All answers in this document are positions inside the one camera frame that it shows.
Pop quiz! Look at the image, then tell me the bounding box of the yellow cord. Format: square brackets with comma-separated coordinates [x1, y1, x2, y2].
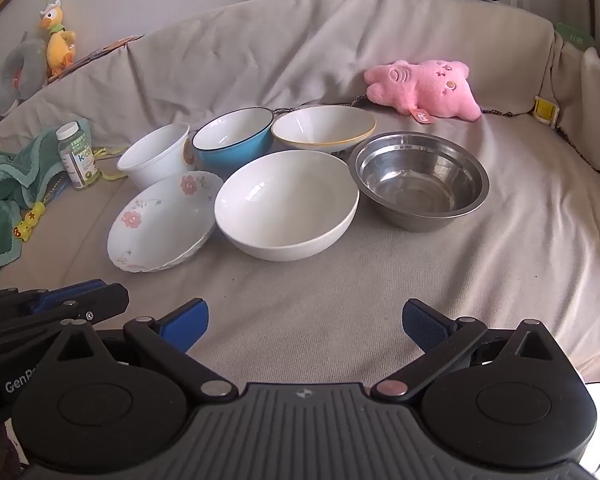
[92, 145, 129, 181]

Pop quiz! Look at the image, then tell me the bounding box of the green-label supplement bottle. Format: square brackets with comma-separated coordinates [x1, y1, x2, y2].
[55, 122, 101, 190]

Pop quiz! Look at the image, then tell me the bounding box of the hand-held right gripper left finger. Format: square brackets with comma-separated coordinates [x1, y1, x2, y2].
[55, 297, 238, 403]

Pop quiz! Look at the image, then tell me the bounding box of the green towel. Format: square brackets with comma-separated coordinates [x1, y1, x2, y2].
[0, 119, 95, 294]

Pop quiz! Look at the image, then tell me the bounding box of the green tag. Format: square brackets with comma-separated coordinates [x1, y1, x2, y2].
[554, 22, 594, 49]

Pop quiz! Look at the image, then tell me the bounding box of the pink plush toy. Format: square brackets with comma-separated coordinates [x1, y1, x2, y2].
[363, 59, 482, 125]

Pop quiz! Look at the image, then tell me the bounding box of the grey neck pillow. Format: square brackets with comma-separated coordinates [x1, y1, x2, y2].
[0, 37, 49, 116]

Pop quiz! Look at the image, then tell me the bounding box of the yellow-rimmed white bowl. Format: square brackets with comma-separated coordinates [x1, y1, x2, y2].
[271, 105, 378, 155]

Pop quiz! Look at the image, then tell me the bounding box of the white bowl black rim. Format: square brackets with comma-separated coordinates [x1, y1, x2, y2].
[192, 107, 275, 180]

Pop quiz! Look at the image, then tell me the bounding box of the beige sofa cover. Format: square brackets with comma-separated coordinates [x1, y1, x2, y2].
[0, 0, 600, 401]

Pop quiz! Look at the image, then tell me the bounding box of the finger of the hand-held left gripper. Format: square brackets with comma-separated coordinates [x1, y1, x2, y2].
[0, 281, 106, 313]
[10, 284, 130, 343]

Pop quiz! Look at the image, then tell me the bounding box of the yellow toy keychain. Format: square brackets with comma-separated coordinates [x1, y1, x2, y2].
[10, 202, 49, 244]

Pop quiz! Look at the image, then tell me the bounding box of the floral white plate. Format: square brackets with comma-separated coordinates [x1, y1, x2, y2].
[106, 170, 224, 274]

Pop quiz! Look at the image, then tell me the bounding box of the white plastic tub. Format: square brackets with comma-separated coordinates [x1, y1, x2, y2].
[117, 122, 197, 192]

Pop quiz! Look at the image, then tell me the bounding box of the stainless steel bowl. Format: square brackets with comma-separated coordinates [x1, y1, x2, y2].
[348, 131, 490, 233]

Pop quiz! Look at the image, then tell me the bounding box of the yellow duck plush toy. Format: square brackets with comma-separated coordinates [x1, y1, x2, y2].
[38, 0, 77, 79]

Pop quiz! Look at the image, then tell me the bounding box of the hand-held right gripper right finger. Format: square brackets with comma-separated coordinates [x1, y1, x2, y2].
[370, 298, 556, 403]

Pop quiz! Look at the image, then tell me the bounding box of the large white bowl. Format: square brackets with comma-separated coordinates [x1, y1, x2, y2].
[214, 150, 360, 262]

